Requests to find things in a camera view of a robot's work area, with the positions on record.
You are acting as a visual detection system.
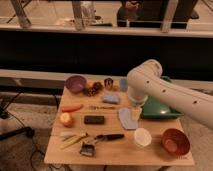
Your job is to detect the red-brown bowl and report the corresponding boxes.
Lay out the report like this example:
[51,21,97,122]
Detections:
[162,128,190,156]

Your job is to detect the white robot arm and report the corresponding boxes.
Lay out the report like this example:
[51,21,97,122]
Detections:
[127,59,213,130]

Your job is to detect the green plastic tray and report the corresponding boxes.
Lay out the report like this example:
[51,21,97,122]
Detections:
[140,75,184,120]

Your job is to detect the light blue cloth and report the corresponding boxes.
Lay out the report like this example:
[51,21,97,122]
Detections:
[118,107,138,130]

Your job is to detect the small blue sponge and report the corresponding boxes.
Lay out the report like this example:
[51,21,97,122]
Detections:
[102,93,120,104]

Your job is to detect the light blue cup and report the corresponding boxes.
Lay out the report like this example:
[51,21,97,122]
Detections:
[119,78,128,92]

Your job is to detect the thin dark skewer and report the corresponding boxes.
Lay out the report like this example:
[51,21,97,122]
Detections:
[89,106,116,110]

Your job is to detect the dark red grapes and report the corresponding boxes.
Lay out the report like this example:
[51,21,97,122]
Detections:
[83,82,103,97]

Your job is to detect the black rectangular block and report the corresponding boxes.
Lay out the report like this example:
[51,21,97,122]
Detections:
[84,116,105,124]

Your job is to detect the yellow wooden utensil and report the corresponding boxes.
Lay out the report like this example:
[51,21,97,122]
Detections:
[60,133,88,149]

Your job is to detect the purple bowl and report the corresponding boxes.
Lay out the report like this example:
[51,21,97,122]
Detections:
[65,75,87,93]

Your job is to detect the red yellow apple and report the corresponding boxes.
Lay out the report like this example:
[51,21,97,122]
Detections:
[60,112,73,127]

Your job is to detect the orange carrot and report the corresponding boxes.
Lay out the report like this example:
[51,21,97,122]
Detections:
[61,104,84,112]

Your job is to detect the person in dark clothes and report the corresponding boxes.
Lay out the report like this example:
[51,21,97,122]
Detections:
[117,0,199,29]

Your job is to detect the black stand base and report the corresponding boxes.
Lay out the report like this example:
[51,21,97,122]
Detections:
[0,104,35,141]

